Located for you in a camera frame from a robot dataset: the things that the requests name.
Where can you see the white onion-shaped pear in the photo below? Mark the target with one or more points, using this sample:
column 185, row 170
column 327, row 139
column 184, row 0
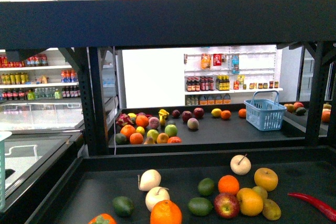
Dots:
column 148, row 180

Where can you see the white pear with stem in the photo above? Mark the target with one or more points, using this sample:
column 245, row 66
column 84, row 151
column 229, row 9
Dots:
column 240, row 164

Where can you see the black metal shelf frame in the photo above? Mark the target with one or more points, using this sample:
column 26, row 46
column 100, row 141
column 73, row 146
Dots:
column 74, row 190

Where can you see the blue shopping basket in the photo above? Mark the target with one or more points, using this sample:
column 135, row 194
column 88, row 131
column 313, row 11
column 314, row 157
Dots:
column 265, row 114

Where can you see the far green apple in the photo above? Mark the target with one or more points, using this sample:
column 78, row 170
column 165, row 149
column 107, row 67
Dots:
column 171, row 130

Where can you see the far peach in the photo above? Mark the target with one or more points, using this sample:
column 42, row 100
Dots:
column 193, row 124

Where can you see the orange persimmon with leaf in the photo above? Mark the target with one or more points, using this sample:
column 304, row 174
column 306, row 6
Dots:
column 103, row 219

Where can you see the far yellow banana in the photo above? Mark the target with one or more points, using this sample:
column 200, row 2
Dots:
column 163, row 115

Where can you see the far orange near basket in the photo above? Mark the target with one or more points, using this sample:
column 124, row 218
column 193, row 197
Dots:
column 242, row 113

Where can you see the green lime lower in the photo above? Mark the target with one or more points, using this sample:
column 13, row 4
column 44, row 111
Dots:
column 200, row 206

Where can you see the dark green avocado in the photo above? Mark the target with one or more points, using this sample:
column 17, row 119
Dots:
column 123, row 206

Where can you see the glass-top freezer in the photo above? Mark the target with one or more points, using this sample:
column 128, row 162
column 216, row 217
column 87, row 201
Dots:
column 38, row 129

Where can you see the far dark red apple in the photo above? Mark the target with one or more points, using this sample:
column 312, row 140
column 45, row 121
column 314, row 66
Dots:
column 186, row 115

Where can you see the small orange tangerine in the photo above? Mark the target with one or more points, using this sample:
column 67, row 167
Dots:
column 228, row 184

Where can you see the green lime upper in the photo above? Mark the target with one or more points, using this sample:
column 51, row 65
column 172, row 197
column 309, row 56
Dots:
column 206, row 187

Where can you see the red chili pepper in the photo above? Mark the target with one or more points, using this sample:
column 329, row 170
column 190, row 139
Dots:
column 324, row 208

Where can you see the yellow-orange apple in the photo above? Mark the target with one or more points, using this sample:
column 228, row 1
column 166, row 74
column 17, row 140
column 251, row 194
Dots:
column 250, row 203

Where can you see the light teal shopping basket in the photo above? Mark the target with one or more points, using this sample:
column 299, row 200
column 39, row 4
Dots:
column 4, row 136

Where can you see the small yellow-green pear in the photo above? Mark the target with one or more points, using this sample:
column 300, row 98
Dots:
column 261, row 192

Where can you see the far orange beside lemon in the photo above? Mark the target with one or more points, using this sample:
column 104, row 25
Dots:
column 226, row 115

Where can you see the pink dragon fruit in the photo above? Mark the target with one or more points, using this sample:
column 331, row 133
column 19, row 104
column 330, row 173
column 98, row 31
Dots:
column 123, row 120

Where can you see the large orange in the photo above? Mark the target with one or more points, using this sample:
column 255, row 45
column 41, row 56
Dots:
column 166, row 211

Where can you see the green lime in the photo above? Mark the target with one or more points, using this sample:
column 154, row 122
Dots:
column 200, row 206
column 206, row 187

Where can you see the left white drinks shelf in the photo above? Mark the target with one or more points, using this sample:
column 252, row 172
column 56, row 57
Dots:
column 45, row 76

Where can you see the golden pear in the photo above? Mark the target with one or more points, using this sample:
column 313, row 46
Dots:
column 266, row 178

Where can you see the far white product shelf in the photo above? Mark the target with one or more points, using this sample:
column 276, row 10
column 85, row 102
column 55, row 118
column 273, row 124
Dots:
column 231, row 74

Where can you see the white pear front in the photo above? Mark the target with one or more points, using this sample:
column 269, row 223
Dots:
column 156, row 195

